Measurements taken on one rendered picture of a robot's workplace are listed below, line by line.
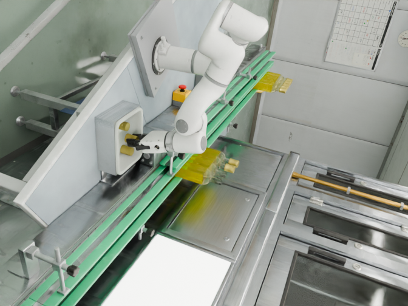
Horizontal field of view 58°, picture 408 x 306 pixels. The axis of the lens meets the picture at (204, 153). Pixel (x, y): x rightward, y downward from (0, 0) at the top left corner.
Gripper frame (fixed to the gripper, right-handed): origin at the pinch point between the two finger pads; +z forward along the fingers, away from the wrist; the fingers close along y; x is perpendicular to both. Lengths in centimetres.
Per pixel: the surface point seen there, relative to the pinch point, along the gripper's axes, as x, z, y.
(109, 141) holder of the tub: 4.5, 2.6, -10.3
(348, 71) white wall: -165, -31, 603
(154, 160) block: -13.5, -0.4, 8.3
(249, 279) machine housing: -47, -44, -13
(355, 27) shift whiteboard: -88, -40, 604
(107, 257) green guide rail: -26.0, -3.8, -34.2
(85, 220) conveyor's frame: -14.5, 3.9, -30.8
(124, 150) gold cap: -5.5, 7.0, 1.0
